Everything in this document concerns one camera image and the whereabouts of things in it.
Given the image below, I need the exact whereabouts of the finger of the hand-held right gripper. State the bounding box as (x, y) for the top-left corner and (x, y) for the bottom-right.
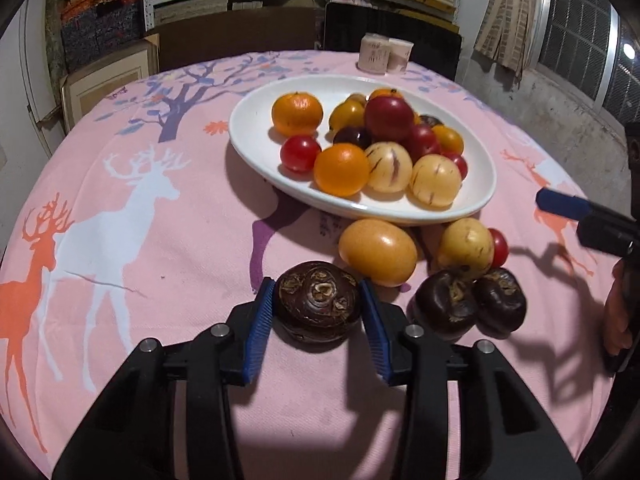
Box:
(536, 187), (640, 262)

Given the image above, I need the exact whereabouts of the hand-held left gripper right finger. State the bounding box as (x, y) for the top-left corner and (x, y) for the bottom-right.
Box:
(357, 278), (583, 480)

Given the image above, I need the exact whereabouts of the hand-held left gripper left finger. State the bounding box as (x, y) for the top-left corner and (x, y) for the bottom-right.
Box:
(51, 276), (277, 480)

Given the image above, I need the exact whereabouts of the purple striped pepino melon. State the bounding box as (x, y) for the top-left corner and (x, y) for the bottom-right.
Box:
(363, 141), (414, 193)

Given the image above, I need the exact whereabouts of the large red plum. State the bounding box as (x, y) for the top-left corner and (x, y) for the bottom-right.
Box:
(364, 96), (416, 142)

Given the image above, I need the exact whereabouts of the white oval plate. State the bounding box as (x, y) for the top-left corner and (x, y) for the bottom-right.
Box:
(229, 74), (497, 226)

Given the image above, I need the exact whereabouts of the yellow-orange tomato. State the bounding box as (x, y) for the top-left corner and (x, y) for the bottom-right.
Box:
(329, 99), (366, 131)

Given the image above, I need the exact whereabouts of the person's right hand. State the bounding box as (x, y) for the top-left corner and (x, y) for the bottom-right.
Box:
(602, 259), (640, 361)

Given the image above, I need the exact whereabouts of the oval orange-yellow fruit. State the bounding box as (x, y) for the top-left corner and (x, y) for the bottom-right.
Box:
(338, 219), (418, 287)

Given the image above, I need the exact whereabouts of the small yellow pepino melon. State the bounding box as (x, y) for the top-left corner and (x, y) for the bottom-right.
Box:
(438, 219), (496, 281)

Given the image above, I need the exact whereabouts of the pink deer print tablecloth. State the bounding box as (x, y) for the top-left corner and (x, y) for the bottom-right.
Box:
(0, 50), (617, 480)

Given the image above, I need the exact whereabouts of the barred window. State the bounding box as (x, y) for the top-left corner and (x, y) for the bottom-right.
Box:
(537, 0), (640, 122)

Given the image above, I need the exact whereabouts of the black chair back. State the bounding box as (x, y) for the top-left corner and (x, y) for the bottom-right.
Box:
(324, 1), (462, 81)

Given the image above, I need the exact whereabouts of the pale pink cup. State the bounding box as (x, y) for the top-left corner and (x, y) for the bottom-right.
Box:
(387, 38), (414, 72)
(358, 32), (392, 75)

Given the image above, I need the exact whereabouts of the dark brown chair back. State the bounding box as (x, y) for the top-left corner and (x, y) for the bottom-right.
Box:
(157, 6), (321, 73)

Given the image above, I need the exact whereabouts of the white door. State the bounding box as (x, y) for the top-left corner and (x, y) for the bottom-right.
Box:
(20, 0), (68, 156)

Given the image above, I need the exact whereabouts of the stack of blue patterned boxes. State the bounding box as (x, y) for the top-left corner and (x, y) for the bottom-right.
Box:
(60, 0), (144, 73)

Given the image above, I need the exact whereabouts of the wooden picture frame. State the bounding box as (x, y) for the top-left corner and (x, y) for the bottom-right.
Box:
(60, 34), (161, 133)

